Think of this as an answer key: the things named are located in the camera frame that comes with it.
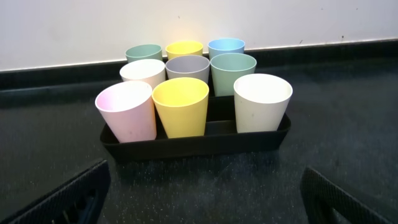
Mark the grey cup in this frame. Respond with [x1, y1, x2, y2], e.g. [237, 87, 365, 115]
[165, 55, 211, 85]

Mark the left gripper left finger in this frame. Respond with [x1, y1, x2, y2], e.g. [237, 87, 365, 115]
[0, 159, 112, 224]

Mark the pink cup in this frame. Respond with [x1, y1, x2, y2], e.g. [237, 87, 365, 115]
[95, 80, 157, 144]

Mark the blue cup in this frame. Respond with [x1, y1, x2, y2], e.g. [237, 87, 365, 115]
[207, 37, 246, 60]

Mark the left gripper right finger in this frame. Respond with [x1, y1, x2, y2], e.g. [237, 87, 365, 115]
[300, 166, 393, 224]

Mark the yellow cup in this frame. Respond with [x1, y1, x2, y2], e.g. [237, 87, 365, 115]
[151, 77, 210, 139]
[165, 40, 204, 60]

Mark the green cup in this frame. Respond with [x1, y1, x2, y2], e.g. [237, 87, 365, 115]
[124, 44, 164, 63]
[210, 52, 257, 97]

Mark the black tray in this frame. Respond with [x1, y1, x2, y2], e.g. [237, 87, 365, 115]
[99, 73, 292, 161]

